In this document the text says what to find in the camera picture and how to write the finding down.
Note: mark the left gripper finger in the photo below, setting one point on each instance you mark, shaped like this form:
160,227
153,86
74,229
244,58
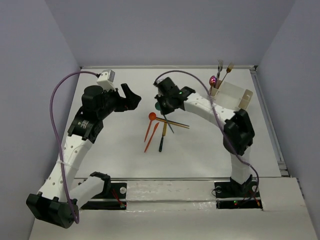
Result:
127,91
132,101

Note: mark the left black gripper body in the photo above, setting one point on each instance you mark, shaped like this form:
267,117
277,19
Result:
120,99

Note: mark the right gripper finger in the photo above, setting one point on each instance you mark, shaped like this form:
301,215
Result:
166,109
160,102

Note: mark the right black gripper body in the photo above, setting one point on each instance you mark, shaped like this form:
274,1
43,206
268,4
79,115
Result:
167,98

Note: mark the teal spoon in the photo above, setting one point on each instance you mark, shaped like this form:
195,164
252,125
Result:
168,123

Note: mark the orange spoon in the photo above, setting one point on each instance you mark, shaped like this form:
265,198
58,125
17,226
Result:
152,116

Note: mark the gold knife dark handle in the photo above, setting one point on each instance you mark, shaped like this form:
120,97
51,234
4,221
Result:
164,130

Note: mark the iridescent spoon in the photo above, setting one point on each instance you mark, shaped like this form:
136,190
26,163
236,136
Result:
212,83

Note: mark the silver fork dark handle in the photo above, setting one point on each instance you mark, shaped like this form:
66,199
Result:
219,70

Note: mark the gold fork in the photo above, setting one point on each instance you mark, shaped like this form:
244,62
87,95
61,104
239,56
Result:
228,70

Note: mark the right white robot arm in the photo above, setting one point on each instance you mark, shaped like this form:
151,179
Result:
235,126

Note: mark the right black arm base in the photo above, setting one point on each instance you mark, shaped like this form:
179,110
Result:
227,199

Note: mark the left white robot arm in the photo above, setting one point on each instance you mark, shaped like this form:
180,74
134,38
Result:
56,203

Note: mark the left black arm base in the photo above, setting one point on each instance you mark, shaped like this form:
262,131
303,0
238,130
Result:
114,200

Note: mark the dark blue chopstick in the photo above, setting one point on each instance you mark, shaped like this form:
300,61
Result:
168,120

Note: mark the orange chopstick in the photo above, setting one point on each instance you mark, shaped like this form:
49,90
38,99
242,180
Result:
173,123

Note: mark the white utensil caddy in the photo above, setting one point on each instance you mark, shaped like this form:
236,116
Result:
231,96

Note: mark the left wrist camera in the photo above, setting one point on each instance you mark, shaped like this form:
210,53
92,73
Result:
106,79

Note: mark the metal table rail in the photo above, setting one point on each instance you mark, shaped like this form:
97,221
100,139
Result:
171,67

